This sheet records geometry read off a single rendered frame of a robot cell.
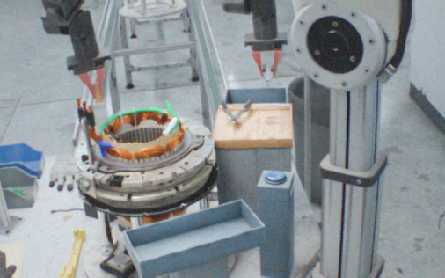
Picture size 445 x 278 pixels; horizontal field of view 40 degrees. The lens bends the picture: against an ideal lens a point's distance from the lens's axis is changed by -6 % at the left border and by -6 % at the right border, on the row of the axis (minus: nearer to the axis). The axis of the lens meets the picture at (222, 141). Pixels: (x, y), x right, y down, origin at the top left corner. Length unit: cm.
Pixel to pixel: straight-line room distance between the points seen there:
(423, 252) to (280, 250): 153
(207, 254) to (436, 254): 186
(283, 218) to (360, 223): 27
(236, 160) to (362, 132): 50
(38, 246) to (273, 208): 67
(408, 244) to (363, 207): 180
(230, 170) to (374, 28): 70
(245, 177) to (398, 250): 147
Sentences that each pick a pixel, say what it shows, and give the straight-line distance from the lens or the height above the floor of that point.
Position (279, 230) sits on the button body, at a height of 92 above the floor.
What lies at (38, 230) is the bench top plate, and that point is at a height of 78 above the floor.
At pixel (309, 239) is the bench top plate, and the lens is 166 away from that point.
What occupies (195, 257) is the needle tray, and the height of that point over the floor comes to 104.
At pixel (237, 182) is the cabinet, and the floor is 95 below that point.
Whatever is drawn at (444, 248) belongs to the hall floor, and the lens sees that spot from 298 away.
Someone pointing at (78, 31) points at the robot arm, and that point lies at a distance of 142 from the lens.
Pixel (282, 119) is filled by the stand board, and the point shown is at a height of 107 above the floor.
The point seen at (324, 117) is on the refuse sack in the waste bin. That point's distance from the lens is 295.
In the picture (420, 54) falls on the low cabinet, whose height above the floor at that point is 36.
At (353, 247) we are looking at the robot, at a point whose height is 101.
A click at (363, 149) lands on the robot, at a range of 115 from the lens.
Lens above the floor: 176
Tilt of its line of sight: 27 degrees down
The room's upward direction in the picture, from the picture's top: 4 degrees counter-clockwise
